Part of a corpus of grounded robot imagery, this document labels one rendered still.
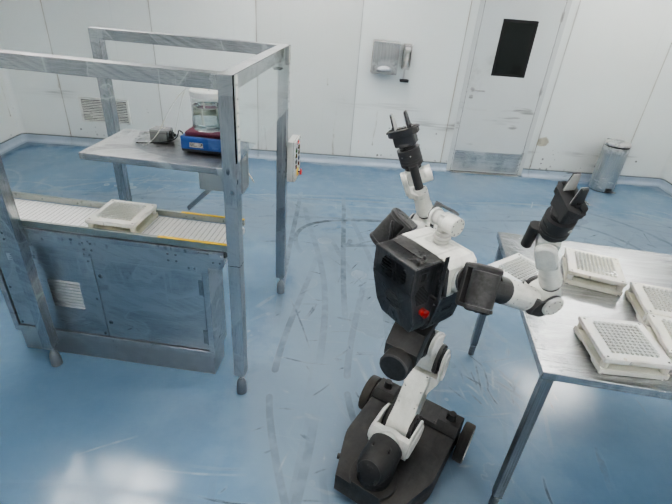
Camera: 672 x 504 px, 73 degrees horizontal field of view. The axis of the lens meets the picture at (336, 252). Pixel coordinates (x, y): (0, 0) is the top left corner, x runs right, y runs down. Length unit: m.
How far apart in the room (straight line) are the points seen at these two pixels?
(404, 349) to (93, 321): 1.85
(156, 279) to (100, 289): 0.34
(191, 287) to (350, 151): 3.91
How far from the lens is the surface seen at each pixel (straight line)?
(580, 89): 6.48
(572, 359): 1.95
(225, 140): 1.91
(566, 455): 2.85
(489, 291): 1.48
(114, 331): 2.90
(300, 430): 2.55
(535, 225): 1.48
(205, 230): 2.41
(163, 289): 2.55
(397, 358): 1.66
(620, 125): 6.86
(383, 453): 2.08
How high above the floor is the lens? 2.02
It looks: 31 degrees down
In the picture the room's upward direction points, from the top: 5 degrees clockwise
